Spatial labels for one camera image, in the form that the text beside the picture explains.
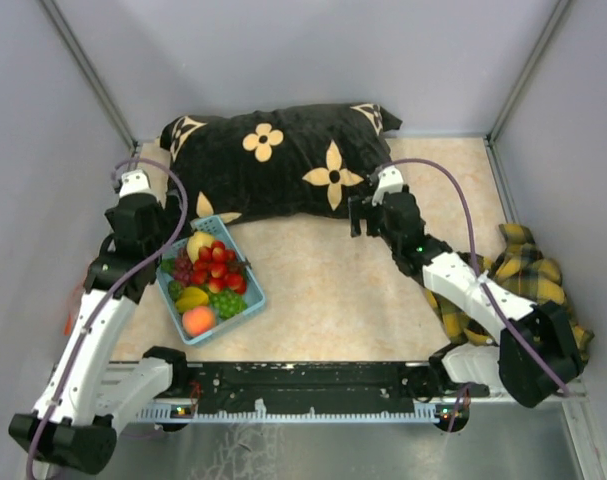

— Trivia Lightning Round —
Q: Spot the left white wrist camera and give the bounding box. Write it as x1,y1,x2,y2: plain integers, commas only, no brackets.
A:
117,169,154,198

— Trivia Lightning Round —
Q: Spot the small green artichoke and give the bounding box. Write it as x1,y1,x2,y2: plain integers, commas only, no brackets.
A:
167,280,184,302

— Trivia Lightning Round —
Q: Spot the red strawberry bunch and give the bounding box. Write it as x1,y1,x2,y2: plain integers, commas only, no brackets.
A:
190,241,250,295

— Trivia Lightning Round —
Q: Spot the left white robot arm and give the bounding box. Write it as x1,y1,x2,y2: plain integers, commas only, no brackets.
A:
8,188,191,475

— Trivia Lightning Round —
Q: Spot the black flower pattern pillow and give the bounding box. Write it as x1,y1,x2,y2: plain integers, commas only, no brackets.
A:
159,103,403,223

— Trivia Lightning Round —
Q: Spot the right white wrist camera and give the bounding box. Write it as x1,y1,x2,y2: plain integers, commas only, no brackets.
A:
369,166,404,206

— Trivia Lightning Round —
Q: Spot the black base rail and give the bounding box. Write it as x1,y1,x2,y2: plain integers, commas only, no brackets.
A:
136,362,470,432

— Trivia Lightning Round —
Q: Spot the purple grape bunch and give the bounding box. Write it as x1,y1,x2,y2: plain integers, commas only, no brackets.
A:
172,256,193,287

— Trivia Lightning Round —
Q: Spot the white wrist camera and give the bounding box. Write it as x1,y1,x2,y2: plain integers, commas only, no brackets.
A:
117,169,154,198
369,166,404,206

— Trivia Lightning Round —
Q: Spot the orange peach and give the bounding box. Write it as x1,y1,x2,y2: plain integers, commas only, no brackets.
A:
182,306,216,337

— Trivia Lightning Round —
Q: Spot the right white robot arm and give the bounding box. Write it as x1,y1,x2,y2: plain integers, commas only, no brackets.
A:
348,187,585,408

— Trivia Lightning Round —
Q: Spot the green grape bunch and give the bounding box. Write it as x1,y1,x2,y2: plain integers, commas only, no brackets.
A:
209,289,247,321

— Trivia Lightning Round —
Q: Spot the yellow star fruit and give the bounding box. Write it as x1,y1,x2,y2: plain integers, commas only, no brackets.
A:
174,286,209,314

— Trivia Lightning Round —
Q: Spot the yellow black plaid cloth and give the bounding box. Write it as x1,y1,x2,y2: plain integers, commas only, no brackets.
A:
423,223,594,363

